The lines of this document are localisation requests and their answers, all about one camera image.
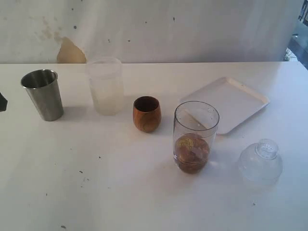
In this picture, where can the gold foil coin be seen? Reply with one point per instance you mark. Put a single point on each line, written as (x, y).
(184, 141)

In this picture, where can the clear plastic shaker cup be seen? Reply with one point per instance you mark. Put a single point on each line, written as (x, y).
(194, 131)

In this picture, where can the clear plastic shaker lid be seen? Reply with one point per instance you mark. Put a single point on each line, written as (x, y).
(261, 163)

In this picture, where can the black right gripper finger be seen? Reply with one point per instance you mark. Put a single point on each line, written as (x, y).
(3, 103)

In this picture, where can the stainless steel cup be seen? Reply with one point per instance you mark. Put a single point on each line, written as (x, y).
(43, 90)

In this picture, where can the translucent plastic container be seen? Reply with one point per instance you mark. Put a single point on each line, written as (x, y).
(106, 85)

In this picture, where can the brown wooden cup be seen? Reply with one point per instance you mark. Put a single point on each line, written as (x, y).
(146, 113)

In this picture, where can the reddish-brown apple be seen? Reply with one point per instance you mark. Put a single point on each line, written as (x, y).
(193, 160)

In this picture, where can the white square tray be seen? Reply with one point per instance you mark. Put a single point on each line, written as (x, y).
(234, 101)

